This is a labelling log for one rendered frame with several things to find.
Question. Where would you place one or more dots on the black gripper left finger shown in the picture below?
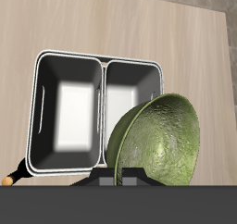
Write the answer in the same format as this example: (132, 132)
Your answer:
(98, 174)

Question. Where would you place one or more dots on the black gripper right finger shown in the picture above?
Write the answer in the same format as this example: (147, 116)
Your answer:
(133, 173)

